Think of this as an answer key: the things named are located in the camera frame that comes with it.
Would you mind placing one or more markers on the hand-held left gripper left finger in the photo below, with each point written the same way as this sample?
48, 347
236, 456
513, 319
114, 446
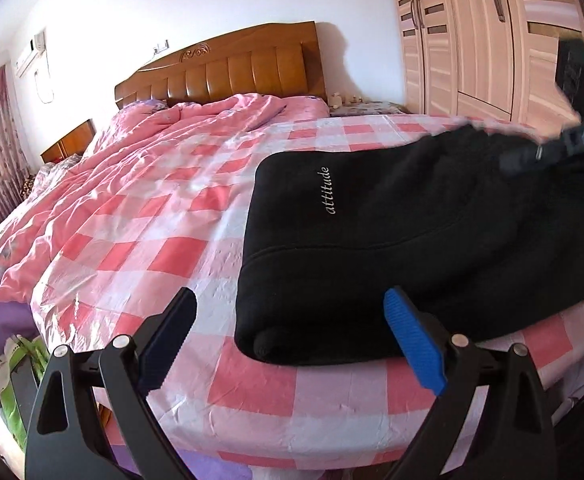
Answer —
164, 342

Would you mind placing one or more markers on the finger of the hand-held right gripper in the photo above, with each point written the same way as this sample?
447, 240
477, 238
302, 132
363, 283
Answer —
531, 156

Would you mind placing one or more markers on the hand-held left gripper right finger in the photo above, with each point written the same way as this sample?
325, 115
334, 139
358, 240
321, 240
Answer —
416, 340

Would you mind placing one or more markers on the black pants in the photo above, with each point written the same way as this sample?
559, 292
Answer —
396, 260

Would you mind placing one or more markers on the pink checked bed sheet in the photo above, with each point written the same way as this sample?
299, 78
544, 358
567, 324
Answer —
182, 240

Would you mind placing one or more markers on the light wooden wardrobe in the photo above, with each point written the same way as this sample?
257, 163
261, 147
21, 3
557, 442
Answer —
471, 50

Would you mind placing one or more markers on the purple floral bed skirt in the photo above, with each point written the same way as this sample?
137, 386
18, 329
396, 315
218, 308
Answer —
207, 467

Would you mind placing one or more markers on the black tablet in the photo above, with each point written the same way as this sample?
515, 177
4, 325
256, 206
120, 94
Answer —
24, 392

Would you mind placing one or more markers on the green bag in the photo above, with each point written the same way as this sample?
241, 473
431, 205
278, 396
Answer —
14, 360

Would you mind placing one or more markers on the nightstand with floral cloth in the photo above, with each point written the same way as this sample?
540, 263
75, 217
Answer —
371, 107

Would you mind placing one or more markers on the pink quilt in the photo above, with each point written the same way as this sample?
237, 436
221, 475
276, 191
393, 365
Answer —
72, 200

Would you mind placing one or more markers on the cluster of small bottles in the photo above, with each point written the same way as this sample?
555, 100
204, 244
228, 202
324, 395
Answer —
337, 99

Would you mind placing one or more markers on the floral pillow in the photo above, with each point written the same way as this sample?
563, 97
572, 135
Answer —
47, 175

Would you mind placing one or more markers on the wooden nightstand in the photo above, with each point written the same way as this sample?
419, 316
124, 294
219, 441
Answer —
69, 142

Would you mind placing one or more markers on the wooden headboard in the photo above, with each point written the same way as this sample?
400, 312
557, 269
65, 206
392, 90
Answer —
232, 67

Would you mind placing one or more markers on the white air conditioner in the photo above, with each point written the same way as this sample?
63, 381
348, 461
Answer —
31, 52

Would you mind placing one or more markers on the white wall socket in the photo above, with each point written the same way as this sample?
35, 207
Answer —
161, 46

